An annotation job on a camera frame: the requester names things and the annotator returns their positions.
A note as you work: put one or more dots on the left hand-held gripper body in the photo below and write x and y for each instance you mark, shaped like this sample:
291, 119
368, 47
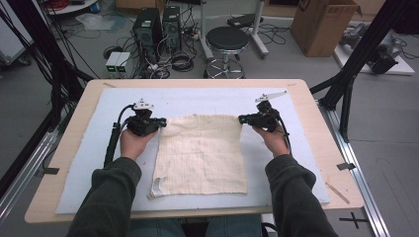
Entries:
141, 125

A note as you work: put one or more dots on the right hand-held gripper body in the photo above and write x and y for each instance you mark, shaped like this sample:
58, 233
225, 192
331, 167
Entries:
267, 120

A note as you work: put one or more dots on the cream cotton cloth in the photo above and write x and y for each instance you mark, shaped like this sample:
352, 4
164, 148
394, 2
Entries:
197, 154

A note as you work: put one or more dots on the person's left hand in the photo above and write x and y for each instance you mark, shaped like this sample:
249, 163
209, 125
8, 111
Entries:
133, 146

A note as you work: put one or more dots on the person's right hand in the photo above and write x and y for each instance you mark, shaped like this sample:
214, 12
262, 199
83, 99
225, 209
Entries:
275, 143

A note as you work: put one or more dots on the white foam table mat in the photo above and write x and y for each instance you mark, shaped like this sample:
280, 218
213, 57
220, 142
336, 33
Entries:
99, 158

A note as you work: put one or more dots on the small white power unit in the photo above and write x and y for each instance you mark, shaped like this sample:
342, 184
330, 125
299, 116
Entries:
112, 62
123, 62

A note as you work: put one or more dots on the black round stool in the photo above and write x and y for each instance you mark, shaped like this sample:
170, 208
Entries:
227, 38

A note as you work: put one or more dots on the white stand leg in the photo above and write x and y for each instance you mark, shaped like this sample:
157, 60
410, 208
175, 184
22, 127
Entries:
206, 29
259, 29

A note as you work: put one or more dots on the black computer tower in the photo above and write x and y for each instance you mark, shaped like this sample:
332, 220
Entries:
146, 29
171, 26

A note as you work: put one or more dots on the black tape strip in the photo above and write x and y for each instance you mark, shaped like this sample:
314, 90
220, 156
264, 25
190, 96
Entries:
47, 171
346, 166

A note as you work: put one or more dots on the thin wooden stick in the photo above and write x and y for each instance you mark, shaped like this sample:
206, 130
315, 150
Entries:
337, 193

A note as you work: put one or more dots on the person's left leg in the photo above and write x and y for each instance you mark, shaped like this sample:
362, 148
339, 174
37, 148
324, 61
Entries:
158, 228

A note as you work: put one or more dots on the person's leg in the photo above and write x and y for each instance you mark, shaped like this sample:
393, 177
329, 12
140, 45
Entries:
158, 228
234, 227

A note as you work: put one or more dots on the person's right leg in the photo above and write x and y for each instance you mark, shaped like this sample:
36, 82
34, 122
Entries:
234, 227

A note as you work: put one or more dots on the brown cardboard box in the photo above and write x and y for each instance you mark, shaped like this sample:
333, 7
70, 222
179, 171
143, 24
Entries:
322, 26

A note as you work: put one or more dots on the white board with grey machine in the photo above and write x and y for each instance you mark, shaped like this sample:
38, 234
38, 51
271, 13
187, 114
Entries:
385, 56

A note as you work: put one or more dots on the aluminium rail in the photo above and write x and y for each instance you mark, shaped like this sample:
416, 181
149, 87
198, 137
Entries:
359, 177
23, 171

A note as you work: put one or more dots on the black metal frame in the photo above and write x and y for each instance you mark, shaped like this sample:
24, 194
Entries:
42, 49
359, 56

